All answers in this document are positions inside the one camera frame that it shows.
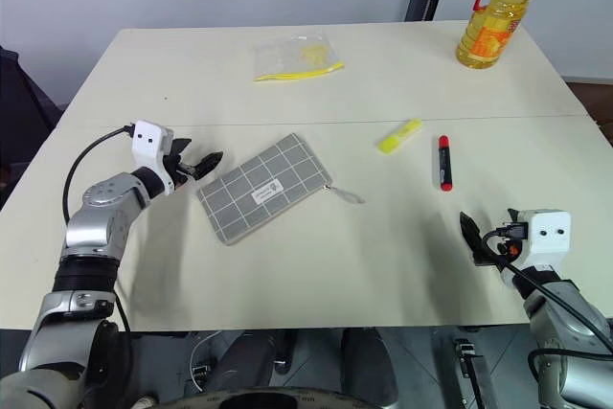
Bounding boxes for clear yellow-zip plastic bag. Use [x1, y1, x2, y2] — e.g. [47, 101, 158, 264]
[251, 32, 347, 84]

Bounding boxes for yellow highlighter pen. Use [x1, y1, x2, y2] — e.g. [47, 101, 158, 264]
[377, 118, 424, 156]

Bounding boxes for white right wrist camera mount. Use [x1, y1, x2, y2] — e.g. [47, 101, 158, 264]
[499, 209, 573, 286]

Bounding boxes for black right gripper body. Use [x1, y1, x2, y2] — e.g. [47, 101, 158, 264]
[470, 234, 520, 270]

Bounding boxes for red and black marker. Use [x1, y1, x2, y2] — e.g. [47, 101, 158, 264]
[436, 134, 456, 193]

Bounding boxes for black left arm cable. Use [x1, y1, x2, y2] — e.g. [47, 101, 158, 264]
[62, 125, 136, 333]

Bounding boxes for dark rounded leg shape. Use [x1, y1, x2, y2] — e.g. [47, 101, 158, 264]
[210, 329, 290, 394]

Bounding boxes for grey checked fabric pencil case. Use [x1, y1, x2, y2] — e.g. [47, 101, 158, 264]
[196, 132, 367, 247]

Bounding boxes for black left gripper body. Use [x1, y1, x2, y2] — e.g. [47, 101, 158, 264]
[163, 153, 201, 191]

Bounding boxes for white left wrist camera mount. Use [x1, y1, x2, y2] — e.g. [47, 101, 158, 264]
[130, 119, 176, 196]

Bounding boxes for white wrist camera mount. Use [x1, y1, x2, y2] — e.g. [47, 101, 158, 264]
[130, 119, 176, 196]
[499, 209, 573, 286]

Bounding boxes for yellow cooking oil bottle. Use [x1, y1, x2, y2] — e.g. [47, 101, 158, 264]
[455, 0, 550, 71]

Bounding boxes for white thin cable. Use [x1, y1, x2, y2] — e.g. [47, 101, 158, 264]
[188, 330, 217, 394]

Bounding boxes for black metal bracket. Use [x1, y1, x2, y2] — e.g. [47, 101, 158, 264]
[451, 336, 495, 409]

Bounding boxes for black fabric object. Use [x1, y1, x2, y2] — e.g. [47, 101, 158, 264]
[0, 43, 64, 212]

